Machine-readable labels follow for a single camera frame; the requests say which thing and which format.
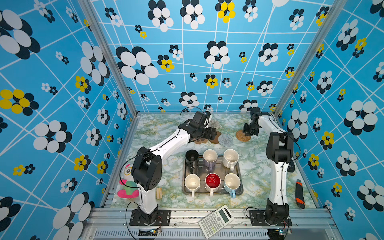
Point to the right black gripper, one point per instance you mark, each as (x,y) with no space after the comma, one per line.
(247,133)

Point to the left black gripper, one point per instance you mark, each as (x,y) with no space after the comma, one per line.
(211,133)

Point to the tan wicker round coaster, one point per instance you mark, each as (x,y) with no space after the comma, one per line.
(242,136)

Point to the multicolour woven round coaster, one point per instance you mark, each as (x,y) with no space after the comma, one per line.
(214,124)

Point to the brown wooden round coaster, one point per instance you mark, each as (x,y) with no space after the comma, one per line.
(216,139)

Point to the grey woven round coaster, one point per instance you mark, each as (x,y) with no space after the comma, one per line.
(225,140)

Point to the cream mug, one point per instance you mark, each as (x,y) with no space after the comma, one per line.
(192,183)
(230,159)

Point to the cork paw print coaster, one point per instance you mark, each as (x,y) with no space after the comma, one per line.
(201,141)

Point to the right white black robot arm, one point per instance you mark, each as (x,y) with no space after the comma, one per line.
(280,151)

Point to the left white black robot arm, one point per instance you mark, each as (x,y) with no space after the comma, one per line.
(147,167)

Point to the black metal cup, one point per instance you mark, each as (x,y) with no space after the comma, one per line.
(192,161)

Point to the lavender ceramic mug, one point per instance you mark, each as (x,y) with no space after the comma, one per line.
(210,157)

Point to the red interior mug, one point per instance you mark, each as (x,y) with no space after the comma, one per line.
(213,182)

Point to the black computer mouse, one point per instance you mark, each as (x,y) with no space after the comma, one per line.
(291,167)

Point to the small wooden block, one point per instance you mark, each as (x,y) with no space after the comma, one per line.
(159,193)

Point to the orange black utility knife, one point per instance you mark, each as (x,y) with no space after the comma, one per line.
(299,194)

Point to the plush toy with glasses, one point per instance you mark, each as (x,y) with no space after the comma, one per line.
(127,187)

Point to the white scientific calculator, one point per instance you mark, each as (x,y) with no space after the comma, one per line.
(215,221)

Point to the right green circuit board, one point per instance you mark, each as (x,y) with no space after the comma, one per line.
(277,234)

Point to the green circuit board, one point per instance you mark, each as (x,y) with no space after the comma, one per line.
(150,233)
(277,234)

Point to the left green circuit board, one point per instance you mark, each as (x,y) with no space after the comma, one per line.
(150,233)

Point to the light blue handled mug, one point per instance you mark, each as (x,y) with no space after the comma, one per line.
(231,183)

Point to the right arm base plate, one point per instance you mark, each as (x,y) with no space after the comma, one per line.
(258,219)

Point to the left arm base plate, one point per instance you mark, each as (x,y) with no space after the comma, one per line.
(156,218)

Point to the aluminium front frame rail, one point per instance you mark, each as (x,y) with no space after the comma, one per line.
(184,224)

